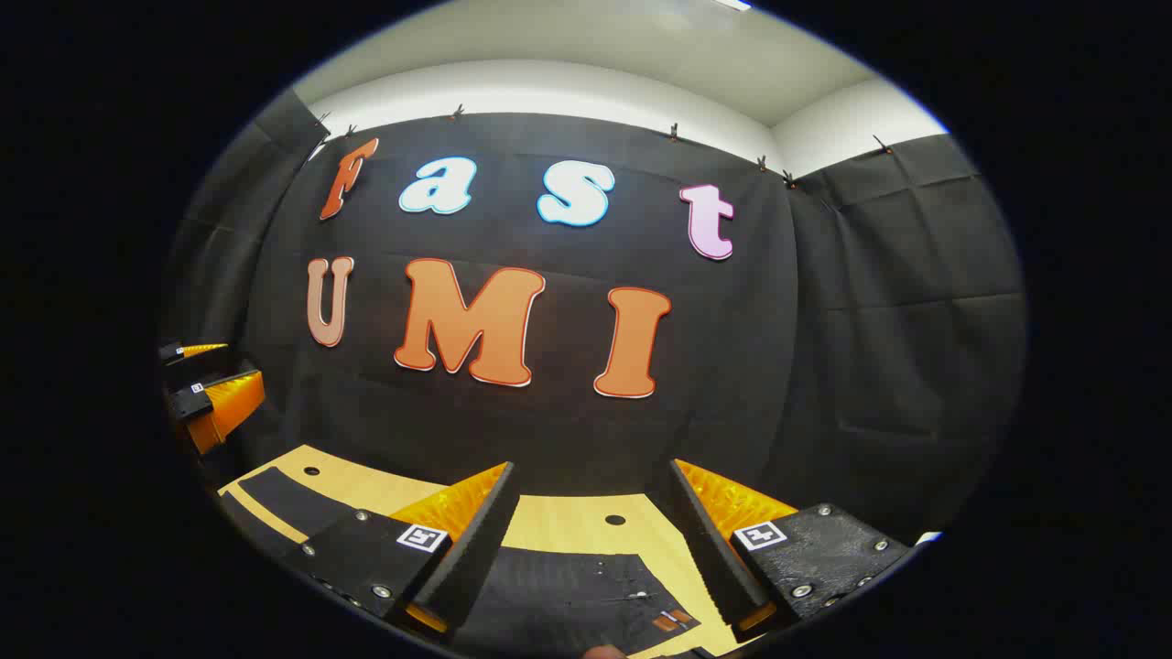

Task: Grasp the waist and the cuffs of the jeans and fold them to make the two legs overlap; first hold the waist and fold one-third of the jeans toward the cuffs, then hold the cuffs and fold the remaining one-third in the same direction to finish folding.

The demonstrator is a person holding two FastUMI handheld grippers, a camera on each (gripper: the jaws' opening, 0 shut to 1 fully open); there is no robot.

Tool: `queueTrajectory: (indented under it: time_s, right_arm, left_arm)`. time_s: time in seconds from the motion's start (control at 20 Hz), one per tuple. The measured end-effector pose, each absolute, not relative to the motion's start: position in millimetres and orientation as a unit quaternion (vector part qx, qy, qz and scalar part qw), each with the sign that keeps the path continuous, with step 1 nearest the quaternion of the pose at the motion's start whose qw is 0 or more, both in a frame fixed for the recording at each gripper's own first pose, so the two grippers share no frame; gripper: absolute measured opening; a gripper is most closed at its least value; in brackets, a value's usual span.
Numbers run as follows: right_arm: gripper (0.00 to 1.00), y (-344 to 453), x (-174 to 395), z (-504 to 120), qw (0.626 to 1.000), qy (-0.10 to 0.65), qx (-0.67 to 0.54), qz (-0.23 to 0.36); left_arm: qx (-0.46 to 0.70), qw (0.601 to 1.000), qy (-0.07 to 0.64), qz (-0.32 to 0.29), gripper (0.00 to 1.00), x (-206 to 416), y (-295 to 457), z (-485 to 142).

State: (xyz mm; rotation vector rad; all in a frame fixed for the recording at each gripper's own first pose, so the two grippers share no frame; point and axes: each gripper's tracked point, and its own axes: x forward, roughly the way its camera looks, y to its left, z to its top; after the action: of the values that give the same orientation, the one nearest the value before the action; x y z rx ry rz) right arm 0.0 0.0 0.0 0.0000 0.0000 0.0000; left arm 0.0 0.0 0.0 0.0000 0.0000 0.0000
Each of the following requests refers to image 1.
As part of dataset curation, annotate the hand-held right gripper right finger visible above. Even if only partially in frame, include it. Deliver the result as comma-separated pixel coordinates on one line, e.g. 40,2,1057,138
668,458,912,643

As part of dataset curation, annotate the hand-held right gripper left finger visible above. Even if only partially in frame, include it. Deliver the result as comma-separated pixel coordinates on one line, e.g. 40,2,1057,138
295,460,516,635

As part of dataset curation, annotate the row of small backdrop clips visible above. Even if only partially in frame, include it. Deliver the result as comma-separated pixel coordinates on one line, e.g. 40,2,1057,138
316,103,894,189

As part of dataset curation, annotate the black backdrop cloth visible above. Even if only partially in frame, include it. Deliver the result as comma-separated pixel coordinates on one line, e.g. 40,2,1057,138
160,87,1026,550

